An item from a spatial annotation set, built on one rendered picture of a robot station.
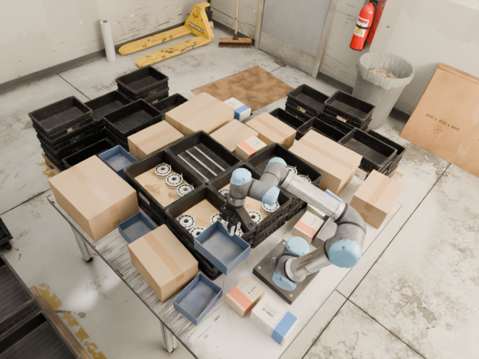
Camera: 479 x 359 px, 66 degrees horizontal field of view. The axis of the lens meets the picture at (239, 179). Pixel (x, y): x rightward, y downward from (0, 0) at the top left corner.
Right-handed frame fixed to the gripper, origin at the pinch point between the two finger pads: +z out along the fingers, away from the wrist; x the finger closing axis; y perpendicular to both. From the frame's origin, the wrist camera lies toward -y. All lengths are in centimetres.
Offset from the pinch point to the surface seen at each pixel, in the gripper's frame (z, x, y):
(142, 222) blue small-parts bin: 42, 6, 60
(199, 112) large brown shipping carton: 15, -71, 99
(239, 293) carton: 34.6, 0.9, -11.5
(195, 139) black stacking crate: 19, -51, 81
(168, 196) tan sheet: 28, -10, 57
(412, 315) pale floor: 102, -117, -86
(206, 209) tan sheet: 27.1, -19.8, 35.8
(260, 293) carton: 33.9, -7.1, -18.5
